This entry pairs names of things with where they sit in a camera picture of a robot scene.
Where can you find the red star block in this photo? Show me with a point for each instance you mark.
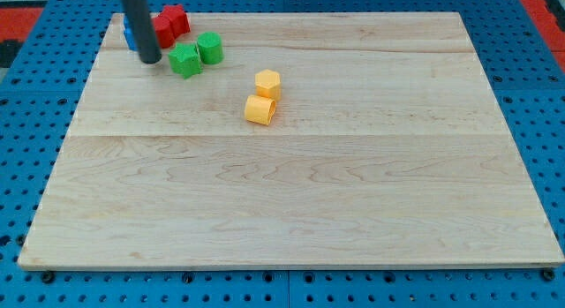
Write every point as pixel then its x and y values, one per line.
pixel 179 20

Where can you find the green cylinder block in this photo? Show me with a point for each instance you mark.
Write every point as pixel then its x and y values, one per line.
pixel 210 48

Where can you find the red rounded block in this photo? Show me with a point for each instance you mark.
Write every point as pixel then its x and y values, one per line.
pixel 163 31

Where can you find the light wooden board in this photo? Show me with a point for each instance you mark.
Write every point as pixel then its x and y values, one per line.
pixel 387 150

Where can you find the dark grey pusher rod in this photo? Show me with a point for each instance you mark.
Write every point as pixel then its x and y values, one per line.
pixel 141 25

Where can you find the yellow hexagon block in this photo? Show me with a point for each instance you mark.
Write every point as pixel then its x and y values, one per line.
pixel 268 84

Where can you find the green star block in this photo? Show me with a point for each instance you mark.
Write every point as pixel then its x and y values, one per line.
pixel 184 60

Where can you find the blue block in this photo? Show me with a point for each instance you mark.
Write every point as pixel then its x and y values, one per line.
pixel 128 35

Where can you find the yellow cylinder block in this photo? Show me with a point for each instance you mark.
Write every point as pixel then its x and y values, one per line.
pixel 259 110

